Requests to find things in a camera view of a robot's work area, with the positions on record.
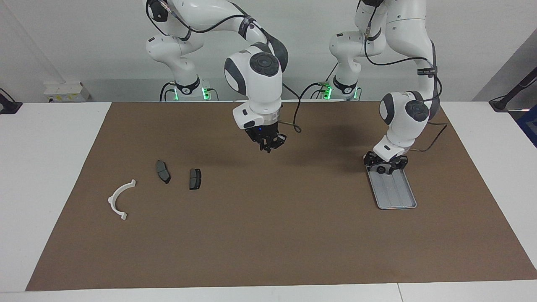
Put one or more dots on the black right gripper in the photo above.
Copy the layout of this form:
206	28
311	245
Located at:
262	132

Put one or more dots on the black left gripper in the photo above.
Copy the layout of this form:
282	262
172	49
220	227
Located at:
384	161

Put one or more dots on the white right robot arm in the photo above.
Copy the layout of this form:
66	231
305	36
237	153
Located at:
262	90

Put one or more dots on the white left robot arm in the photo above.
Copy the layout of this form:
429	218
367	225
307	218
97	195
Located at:
405	126

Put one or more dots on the grey metal tray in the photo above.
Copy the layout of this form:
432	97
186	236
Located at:
394	193

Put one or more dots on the dark rectangular brake pad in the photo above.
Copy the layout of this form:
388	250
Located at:
195	179

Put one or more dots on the brown table mat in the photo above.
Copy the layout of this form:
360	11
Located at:
268	243

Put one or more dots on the dark tapered brake pad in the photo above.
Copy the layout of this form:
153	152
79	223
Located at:
162	170

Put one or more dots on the black stand with slanted pole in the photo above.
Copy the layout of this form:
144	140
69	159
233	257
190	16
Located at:
501	103

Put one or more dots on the blue box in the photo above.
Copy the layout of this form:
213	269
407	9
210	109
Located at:
529	126

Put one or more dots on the black stand with flat base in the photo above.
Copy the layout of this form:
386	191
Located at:
8	107

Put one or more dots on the white curved plastic bracket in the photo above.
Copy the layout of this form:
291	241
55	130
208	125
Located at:
111	202

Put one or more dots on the white wall socket box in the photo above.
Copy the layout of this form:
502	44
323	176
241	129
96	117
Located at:
65	92

